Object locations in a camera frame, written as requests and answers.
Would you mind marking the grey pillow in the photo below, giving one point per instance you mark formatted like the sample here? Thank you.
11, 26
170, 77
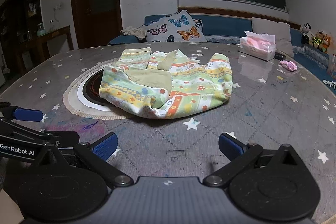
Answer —
281, 35

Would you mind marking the black remote control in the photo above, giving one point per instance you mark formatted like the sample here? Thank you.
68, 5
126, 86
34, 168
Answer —
279, 56

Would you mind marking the clear plastic storage box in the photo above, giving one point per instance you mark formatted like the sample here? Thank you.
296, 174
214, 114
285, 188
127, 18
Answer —
332, 64

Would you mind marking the pink hair scrunchie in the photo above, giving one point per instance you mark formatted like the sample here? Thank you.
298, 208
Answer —
288, 66

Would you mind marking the patterned green children's shirt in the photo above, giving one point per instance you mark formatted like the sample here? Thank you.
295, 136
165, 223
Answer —
183, 87

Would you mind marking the pink tissue box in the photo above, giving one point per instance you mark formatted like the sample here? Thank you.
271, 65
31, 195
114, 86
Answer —
256, 52

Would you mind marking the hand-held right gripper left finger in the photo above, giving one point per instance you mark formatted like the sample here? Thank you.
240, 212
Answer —
105, 146

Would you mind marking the pale green jar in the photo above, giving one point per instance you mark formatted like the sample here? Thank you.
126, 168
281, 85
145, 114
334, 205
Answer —
40, 29

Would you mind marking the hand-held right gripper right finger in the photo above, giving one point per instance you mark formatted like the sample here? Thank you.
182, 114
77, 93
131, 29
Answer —
231, 146

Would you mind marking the grey star tablecloth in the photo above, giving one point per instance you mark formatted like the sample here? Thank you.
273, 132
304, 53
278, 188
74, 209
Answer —
262, 113

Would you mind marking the small white toy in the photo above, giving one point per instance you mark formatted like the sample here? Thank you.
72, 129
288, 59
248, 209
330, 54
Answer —
330, 83

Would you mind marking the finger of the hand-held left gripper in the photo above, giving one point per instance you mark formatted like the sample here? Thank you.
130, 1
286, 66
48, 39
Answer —
63, 138
26, 114

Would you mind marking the beige lace cloth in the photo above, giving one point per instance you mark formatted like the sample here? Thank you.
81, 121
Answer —
132, 31

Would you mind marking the orange fox plush toy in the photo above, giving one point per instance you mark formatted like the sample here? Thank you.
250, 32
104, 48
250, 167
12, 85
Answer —
326, 43

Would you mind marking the panda plush toy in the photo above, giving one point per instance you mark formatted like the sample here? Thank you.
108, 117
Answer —
305, 32

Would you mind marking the brown bear plush toy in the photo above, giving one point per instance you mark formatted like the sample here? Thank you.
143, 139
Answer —
318, 40

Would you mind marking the dark wooden shelf cabinet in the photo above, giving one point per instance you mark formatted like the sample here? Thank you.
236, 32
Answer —
15, 16

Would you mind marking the wooden side table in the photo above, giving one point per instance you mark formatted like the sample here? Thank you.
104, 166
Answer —
52, 35

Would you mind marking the blue sofa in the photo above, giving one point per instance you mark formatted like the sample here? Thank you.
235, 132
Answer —
223, 26

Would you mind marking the butterfly print pillow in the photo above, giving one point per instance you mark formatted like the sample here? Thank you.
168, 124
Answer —
178, 27

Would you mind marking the black round hotplate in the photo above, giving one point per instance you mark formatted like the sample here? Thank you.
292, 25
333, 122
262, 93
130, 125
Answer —
90, 90

